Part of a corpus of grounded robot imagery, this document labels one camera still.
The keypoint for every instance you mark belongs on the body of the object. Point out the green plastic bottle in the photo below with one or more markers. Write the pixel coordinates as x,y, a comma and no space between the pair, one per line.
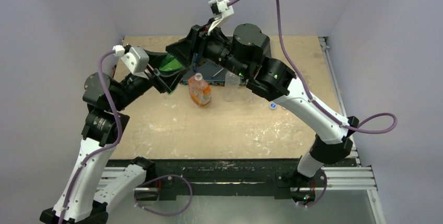
170,64

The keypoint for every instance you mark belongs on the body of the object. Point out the slim clear plastic bottle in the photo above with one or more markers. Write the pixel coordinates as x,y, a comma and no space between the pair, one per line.
250,97

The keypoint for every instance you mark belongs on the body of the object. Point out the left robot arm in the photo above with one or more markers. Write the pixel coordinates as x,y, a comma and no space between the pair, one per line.
82,201

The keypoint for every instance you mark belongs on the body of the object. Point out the aluminium frame rail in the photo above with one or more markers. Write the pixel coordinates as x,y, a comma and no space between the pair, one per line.
357,178

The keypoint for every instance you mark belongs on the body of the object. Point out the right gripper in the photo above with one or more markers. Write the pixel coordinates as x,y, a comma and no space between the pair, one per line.
196,46

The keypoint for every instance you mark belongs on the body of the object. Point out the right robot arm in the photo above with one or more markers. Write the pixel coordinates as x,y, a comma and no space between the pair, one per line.
277,83

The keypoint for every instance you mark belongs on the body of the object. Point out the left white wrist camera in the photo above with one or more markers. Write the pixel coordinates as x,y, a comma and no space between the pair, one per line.
134,57

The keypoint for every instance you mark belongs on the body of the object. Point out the orange label plastic bottle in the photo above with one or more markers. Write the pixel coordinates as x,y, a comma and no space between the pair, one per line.
199,90

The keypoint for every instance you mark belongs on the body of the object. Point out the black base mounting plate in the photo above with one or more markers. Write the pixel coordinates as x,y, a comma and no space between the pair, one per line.
223,177

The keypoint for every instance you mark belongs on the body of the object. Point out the black network switch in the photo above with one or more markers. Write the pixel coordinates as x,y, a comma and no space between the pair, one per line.
208,68

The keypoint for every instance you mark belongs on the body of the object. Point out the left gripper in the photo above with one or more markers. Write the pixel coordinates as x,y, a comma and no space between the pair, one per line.
160,82

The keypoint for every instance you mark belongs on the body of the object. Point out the large clear plastic bottle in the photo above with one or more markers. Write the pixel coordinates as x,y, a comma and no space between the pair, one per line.
232,83

